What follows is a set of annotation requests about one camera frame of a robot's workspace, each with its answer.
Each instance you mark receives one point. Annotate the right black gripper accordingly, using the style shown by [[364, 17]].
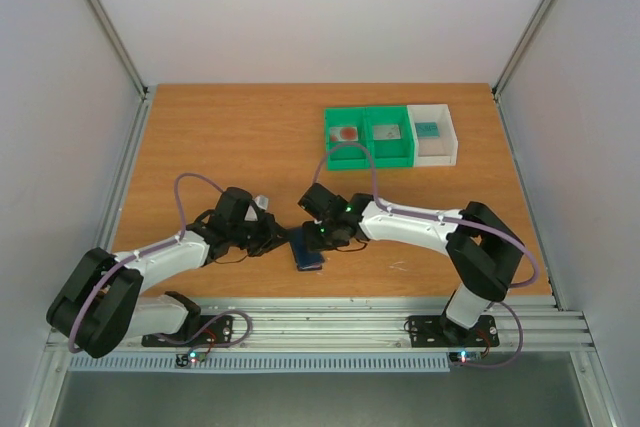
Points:
[[314, 228]]

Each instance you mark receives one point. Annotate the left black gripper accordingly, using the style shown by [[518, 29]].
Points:
[[271, 230]]

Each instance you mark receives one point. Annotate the dark blue card holder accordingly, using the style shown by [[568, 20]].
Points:
[[305, 260]]

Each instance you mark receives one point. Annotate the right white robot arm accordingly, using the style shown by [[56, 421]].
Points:
[[483, 250]]

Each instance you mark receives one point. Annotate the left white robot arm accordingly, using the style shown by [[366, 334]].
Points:
[[101, 303]]

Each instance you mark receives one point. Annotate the red patterned card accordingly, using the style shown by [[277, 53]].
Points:
[[345, 133]]

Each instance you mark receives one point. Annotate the grey card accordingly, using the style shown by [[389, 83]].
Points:
[[384, 132]]

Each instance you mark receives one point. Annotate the teal card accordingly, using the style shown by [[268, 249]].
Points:
[[427, 130]]

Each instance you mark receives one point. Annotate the left green bin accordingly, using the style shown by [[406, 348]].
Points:
[[348, 157]]

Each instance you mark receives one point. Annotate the green bin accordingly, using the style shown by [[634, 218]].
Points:
[[348, 157], [393, 144]]

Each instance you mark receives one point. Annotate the middle green bin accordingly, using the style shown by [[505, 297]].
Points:
[[393, 144]]

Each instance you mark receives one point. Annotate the left circuit board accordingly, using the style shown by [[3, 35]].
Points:
[[190, 359]]

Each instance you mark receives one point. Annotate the circuit board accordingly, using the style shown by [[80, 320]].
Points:
[[190, 359], [466, 357]]

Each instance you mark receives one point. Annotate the white bin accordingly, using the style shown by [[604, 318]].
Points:
[[435, 139]]

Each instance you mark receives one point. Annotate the right circuit board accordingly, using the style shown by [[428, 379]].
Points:
[[466, 357]]

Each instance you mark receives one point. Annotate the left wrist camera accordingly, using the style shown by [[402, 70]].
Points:
[[258, 206]]

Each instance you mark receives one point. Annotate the aluminium front rail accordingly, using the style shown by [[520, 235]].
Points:
[[342, 324]]

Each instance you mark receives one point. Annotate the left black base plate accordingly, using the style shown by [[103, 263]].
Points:
[[215, 329]]

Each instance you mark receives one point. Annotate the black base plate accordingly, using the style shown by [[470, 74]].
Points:
[[215, 329], [425, 332]]

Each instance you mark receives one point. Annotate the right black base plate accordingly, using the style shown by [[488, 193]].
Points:
[[425, 332]]

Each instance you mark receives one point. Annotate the grey slotted cable duct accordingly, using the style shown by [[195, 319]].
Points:
[[265, 363]]

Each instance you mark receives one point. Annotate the left aluminium frame post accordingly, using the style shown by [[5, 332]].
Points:
[[102, 17]]

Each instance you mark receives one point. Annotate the aluminium frame post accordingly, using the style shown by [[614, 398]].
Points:
[[536, 21], [102, 17]]

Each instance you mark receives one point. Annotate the right aluminium frame post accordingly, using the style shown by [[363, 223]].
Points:
[[536, 21]]

